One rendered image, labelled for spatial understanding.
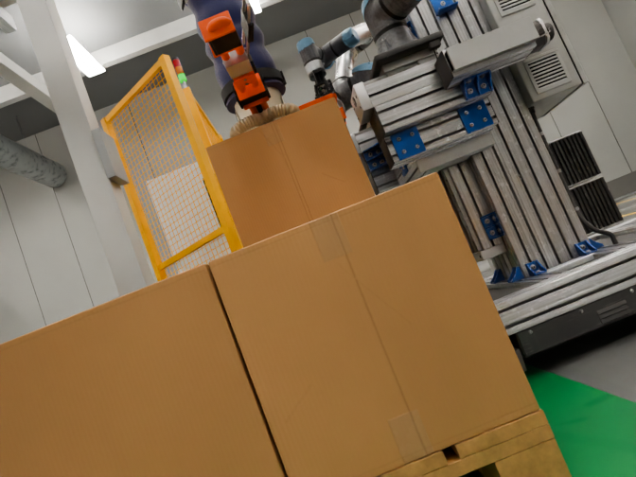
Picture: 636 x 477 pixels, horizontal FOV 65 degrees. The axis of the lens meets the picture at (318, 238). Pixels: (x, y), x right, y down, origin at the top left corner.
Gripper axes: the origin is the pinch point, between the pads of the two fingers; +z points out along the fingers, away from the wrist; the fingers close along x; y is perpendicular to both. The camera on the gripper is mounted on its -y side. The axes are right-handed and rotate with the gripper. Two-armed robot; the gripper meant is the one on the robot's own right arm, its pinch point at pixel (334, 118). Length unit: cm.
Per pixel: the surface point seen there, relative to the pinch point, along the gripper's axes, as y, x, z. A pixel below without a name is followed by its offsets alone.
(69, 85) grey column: -68, -127, -100
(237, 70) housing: 76, -27, 5
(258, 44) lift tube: 35.8, -18.7, -22.2
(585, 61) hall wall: -911, 677, -226
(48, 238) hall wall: -861, -591, -286
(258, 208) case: 60, -36, 37
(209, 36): 94, -29, 4
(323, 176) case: 60, -16, 35
